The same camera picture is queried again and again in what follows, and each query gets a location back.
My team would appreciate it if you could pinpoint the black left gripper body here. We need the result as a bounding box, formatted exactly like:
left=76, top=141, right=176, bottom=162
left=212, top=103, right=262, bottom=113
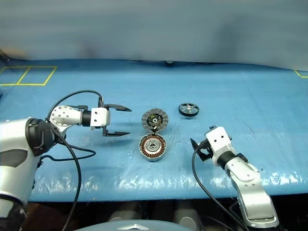
left=97, top=103, right=114, bottom=138

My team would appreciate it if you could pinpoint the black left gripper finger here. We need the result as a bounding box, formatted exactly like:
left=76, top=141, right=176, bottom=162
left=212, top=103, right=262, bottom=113
left=107, top=130, right=132, bottom=138
left=108, top=103, right=133, bottom=113

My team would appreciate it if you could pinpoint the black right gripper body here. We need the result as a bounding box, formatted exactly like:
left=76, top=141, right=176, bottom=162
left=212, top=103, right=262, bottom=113
left=198, top=138, right=214, bottom=162

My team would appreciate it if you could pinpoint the black spoked rotor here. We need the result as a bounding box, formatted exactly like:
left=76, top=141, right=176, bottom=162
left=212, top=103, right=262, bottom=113
left=178, top=102, right=200, bottom=118

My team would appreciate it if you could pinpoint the motor housing with copper windings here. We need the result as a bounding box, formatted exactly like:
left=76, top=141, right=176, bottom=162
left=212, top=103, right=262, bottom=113
left=138, top=133, right=167, bottom=163

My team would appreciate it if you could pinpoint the round hinged motor lid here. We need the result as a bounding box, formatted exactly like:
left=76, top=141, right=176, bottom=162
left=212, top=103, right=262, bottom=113
left=141, top=108, right=170, bottom=133

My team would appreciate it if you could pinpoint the blue table cover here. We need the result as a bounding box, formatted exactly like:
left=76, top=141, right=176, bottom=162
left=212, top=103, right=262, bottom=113
left=0, top=58, right=308, bottom=203

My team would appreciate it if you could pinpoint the dark rounded shape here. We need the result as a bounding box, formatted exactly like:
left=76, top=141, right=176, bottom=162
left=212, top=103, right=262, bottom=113
left=107, top=208, right=136, bottom=222
left=175, top=208, right=201, bottom=225

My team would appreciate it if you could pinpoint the yellow tape double square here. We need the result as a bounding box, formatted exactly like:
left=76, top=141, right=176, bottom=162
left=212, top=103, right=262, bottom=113
left=0, top=65, right=58, bottom=87

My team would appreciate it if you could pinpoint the grey robot torso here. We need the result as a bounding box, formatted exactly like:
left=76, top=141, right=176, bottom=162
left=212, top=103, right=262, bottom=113
left=76, top=218, right=191, bottom=231

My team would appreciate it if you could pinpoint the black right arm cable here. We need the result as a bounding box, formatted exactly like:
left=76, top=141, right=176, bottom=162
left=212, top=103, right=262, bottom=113
left=192, top=142, right=251, bottom=231

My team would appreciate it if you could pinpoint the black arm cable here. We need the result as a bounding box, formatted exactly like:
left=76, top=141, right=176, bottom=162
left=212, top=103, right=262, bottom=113
left=192, top=142, right=251, bottom=231
left=39, top=90, right=104, bottom=231

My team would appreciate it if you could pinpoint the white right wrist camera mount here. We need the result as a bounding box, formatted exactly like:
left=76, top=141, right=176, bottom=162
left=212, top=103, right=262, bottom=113
left=205, top=126, right=234, bottom=167

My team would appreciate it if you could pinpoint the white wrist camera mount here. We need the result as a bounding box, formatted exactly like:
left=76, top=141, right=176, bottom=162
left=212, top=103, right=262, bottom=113
left=90, top=107, right=112, bottom=131
left=205, top=126, right=234, bottom=167

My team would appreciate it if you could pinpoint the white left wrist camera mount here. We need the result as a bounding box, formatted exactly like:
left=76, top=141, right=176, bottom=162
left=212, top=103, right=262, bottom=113
left=90, top=107, right=112, bottom=131

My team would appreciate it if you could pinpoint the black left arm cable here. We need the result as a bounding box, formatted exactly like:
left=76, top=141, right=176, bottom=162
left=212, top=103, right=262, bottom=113
left=39, top=90, right=104, bottom=231

